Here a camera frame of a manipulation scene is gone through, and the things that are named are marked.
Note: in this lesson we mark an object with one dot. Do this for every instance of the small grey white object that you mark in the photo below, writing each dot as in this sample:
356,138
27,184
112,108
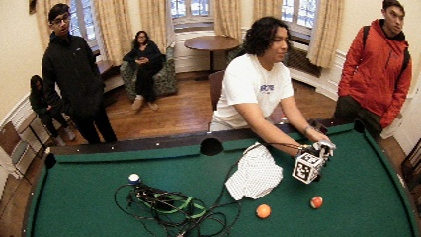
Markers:
325,146

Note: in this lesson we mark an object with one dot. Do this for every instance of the white cube with black markers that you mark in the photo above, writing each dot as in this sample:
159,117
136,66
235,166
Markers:
307,168

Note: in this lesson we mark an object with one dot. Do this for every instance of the red and white billiard ball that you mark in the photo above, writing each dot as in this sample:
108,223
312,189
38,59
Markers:
316,202

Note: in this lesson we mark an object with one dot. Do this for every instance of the white striped cloth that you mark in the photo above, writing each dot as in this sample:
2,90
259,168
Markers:
256,176

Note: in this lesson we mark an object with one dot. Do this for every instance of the dark wooden furniture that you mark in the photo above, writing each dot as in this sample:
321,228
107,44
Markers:
412,164

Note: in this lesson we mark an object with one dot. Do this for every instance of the orange billiard ball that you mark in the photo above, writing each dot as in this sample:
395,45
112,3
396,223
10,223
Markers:
263,211

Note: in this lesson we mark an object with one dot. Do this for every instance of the person in white t-shirt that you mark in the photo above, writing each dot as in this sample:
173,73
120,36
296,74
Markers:
252,87

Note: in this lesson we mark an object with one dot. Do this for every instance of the dark radiator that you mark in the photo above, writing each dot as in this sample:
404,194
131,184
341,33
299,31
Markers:
303,61

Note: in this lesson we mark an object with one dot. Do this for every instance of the green felt pool table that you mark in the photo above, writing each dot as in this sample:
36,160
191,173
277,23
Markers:
219,184

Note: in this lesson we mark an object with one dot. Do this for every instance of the brown wooden chair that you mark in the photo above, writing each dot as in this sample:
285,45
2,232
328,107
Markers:
216,86

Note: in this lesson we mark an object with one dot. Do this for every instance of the beige curtain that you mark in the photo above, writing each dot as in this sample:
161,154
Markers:
325,33
267,8
228,18
46,19
153,23
113,29

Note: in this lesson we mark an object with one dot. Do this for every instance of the window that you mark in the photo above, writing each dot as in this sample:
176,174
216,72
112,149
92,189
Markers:
300,14
191,10
83,18

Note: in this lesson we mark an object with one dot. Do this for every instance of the round wooden table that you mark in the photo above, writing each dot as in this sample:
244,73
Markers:
211,42

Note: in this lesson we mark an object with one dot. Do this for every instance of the patterned armchair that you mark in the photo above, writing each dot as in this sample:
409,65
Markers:
165,79

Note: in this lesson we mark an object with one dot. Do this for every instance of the blue and white billiard ball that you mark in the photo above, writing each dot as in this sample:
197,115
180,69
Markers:
135,178

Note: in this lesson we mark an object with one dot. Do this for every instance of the wooden window bench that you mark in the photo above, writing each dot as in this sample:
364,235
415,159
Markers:
107,74

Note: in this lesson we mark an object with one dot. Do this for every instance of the wooden chair with pale seat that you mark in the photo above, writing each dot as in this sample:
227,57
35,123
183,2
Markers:
18,144

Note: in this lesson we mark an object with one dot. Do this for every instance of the eyeglasses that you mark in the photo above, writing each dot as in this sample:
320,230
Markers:
62,20

